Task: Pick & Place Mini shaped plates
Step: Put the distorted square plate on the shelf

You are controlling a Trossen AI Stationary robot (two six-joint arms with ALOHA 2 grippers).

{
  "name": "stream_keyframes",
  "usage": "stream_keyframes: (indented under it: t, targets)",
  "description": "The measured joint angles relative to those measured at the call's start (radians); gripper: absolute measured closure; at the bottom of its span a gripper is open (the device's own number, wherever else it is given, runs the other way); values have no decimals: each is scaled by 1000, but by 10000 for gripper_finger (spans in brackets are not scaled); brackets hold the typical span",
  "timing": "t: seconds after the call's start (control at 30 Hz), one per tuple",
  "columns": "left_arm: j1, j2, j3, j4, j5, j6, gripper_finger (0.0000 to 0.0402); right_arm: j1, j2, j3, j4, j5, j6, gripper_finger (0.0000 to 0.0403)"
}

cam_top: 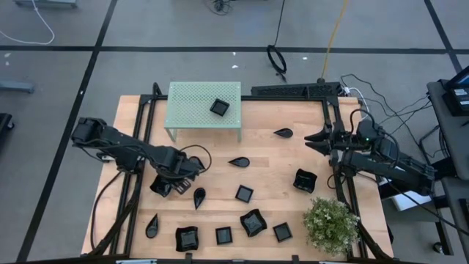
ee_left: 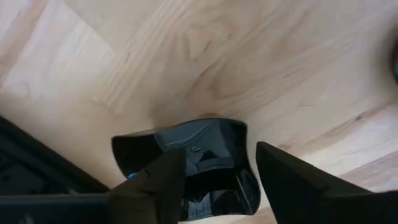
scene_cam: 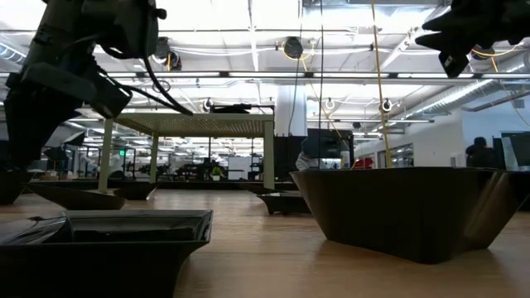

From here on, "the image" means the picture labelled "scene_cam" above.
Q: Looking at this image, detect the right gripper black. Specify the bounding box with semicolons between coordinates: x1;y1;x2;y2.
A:
415;0;507;79

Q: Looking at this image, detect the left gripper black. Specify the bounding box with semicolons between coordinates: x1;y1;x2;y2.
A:
3;0;133;170

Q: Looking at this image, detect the black wavy square mini plate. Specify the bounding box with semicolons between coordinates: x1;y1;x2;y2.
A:
289;166;530;265

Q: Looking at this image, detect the person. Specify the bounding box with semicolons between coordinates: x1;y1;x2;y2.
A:
295;137;332;171
465;136;501;169

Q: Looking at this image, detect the narrow black monitor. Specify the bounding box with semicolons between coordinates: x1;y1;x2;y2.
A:
494;137;504;169

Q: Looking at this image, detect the dark wide monitor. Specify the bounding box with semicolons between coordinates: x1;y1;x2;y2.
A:
499;131;530;171

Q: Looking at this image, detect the white building column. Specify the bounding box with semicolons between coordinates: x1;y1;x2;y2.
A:
275;84;308;137

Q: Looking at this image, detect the ceiling light strip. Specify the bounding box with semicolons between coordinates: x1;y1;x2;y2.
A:
93;70;530;80

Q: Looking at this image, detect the white background board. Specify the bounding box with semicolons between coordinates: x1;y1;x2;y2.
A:
227;156;252;181

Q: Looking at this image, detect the silver air duct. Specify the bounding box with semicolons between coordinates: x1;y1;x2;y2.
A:
407;53;530;119

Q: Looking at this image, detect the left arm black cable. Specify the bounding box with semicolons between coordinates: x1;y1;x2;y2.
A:
97;41;195;117

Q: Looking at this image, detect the yellow hanging cable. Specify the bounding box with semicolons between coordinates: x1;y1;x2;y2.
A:
369;0;393;169

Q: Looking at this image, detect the black ceiling cable reel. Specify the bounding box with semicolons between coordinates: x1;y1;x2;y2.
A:
282;36;305;60
151;36;183;71

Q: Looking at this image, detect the black hanging cable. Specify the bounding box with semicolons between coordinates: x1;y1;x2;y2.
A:
318;0;325;133

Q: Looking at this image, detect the black aluminium table frame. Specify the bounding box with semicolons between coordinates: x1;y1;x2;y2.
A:
24;178;299;192

